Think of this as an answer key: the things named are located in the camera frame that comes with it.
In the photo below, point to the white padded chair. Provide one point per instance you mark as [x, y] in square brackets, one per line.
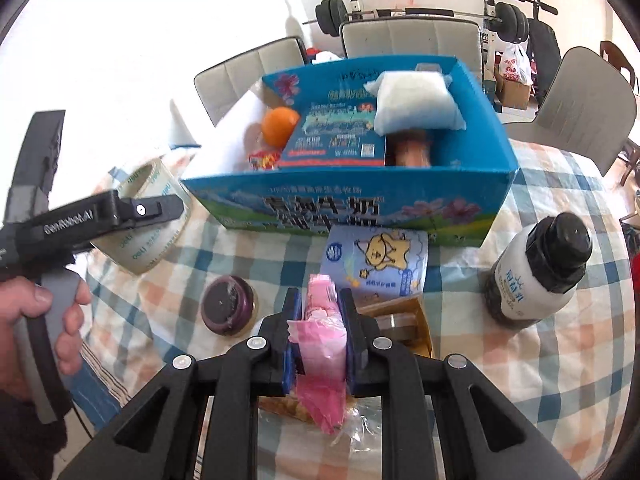
[240, 80]
[410, 37]

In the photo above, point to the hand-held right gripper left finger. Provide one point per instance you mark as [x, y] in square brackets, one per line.
[290, 355]

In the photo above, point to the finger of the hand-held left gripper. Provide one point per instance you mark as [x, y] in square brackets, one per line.
[150, 208]

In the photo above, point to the blue cardboard box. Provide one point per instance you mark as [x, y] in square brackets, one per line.
[350, 200]

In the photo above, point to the wooden chair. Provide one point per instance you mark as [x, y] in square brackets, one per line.
[617, 57]

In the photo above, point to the red snack packet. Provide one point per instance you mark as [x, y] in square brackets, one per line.
[263, 160]

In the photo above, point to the person's left hand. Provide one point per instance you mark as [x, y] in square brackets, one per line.
[20, 320]

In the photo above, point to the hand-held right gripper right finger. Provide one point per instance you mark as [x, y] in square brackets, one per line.
[352, 360]

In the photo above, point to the grey plastic chair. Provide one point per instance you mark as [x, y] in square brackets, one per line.
[580, 100]

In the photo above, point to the white plastic bag red print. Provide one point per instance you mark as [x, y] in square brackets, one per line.
[514, 65]

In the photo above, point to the black fitness station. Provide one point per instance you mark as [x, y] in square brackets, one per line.
[545, 45]

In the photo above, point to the barbell with black plates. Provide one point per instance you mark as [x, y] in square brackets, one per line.
[510, 22]

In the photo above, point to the clear pastry bag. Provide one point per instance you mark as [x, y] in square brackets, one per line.
[280, 407]

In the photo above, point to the yellow cardboard box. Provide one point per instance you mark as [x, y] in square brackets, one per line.
[417, 317]

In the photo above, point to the blue cartoon tissue pack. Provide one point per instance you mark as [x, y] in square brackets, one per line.
[380, 260]

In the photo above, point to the clear tape roll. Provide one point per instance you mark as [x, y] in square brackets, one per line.
[145, 255]

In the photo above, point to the white pillow packet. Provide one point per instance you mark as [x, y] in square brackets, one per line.
[420, 102]

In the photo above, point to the brown cylindrical item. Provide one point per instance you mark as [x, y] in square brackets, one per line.
[412, 150]

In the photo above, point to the checked tablecloth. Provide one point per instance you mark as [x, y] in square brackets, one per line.
[500, 385]

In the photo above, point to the white bottle black cap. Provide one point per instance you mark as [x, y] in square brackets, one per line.
[530, 280]

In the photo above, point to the orange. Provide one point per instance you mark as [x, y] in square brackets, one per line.
[281, 126]

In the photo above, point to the pink snack packet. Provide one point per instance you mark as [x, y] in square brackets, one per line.
[320, 360]

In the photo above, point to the brown cardboard box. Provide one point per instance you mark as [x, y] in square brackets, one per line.
[515, 94]

